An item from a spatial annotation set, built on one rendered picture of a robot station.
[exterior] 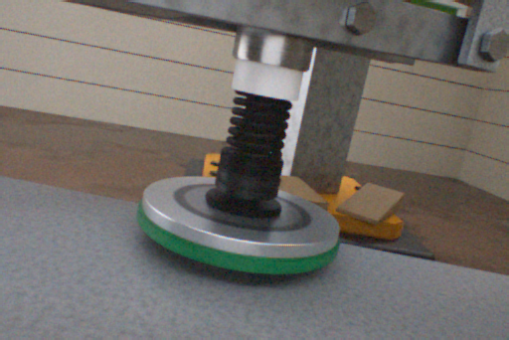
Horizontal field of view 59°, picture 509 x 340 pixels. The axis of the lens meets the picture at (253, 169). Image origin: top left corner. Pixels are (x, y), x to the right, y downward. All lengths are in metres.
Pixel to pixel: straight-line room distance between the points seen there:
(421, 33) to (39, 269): 0.42
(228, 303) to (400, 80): 7.01
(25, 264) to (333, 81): 0.88
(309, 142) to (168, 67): 5.46
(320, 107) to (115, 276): 0.81
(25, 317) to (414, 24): 0.42
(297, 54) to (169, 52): 6.08
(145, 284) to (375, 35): 0.31
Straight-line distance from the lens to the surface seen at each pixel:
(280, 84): 0.44
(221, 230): 0.40
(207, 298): 0.39
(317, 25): 0.42
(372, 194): 1.17
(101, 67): 6.57
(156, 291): 0.39
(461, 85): 7.87
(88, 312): 0.36
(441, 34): 0.52
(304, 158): 1.13
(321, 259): 0.43
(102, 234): 0.49
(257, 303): 0.40
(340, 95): 1.16
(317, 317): 0.40
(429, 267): 0.60
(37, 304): 0.37
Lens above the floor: 1.05
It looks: 12 degrees down
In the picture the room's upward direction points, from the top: 11 degrees clockwise
